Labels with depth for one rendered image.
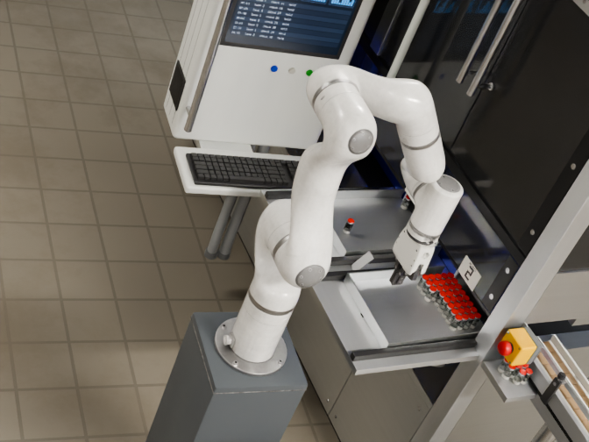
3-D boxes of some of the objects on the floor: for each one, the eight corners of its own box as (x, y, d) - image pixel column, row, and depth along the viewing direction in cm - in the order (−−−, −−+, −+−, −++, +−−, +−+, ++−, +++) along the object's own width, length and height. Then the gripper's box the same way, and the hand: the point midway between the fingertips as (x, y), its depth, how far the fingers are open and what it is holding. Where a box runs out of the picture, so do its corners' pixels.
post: (377, 515, 342) (739, -45, 214) (385, 531, 338) (758, -30, 210) (361, 518, 339) (718, -48, 211) (368, 534, 335) (737, -33, 207)
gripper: (396, 210, 253) (370, 262, 264) (424, 253, 244) (395, 305, 255) (422, 209, 257) (394, 260, 268) (450, 251, 248) (420, 302, 259)
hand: (398, 277), depth 260 cm, fingers closed
